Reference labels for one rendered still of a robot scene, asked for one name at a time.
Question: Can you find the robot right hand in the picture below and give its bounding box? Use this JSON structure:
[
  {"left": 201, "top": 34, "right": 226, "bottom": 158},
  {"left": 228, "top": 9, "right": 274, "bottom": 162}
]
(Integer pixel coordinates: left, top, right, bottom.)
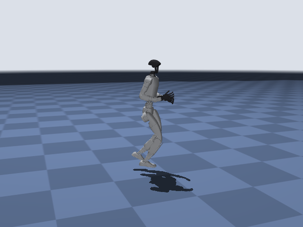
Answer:
[{"left": 157, "top": 91, "right": 174, "bottom": 101}]

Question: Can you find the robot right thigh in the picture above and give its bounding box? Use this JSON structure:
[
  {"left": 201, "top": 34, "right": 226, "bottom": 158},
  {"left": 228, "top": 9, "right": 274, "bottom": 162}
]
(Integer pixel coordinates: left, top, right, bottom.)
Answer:
[{"left": 141, "top": 111, "right": 162, "bottom": 144}]

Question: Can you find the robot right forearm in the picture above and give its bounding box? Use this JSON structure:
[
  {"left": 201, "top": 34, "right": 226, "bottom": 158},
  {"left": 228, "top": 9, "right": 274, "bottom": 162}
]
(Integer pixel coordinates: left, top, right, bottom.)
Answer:
[{"left": 140, "top": 94, "right": 161, "bottom": 102}]

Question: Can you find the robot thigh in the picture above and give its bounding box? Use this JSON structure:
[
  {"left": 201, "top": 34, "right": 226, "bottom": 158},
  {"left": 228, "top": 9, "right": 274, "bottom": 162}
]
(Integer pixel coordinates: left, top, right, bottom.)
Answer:
[
  {"left": 141, "top": 111, "right": 162, "bottom": 144},
  {"left": 151, "top": 109, "right": 161, "bottom": 141}
]

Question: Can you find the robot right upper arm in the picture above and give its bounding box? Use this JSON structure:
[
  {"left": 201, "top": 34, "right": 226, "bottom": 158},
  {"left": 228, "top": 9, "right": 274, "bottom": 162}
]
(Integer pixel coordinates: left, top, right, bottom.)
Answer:
[{"left": 139, "top": 77, "right": 153, "bottom": 99}]

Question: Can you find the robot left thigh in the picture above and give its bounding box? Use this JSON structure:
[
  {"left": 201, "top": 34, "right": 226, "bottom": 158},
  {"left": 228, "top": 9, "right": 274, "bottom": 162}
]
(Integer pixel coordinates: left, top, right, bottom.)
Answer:
[{"left": 151, "top": 109, "right": 161, "bottom": 141}]

